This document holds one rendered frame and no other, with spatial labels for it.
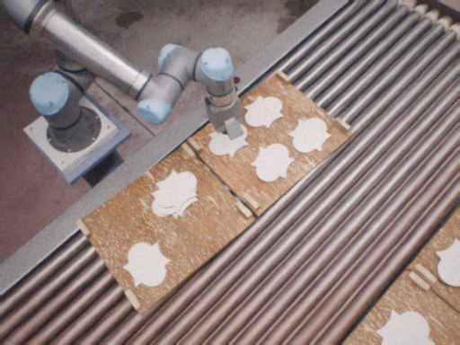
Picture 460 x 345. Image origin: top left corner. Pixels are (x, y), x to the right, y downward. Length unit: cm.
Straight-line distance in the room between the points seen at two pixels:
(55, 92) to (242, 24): 189
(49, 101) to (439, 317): 122
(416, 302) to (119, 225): 84
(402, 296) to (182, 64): 82
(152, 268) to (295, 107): 69
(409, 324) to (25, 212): 205
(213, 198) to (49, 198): 147
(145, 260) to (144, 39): 208
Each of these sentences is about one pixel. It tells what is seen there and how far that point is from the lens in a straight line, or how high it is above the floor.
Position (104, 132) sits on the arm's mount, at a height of 90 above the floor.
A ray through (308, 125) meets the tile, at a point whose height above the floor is 94.
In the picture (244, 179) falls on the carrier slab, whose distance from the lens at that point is 129.
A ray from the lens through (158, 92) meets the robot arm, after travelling 103.
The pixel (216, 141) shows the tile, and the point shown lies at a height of 94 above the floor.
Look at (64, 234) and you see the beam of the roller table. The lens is 138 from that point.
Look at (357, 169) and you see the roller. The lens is 135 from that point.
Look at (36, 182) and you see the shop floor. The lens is 267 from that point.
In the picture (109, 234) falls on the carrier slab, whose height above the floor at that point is 94.
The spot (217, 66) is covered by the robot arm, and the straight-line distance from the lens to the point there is 103.
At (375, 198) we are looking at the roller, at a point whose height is 92.
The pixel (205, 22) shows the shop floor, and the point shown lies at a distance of 309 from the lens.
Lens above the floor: 209
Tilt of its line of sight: 62 degrees down
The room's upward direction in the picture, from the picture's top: 10 degrees counter-clockwise
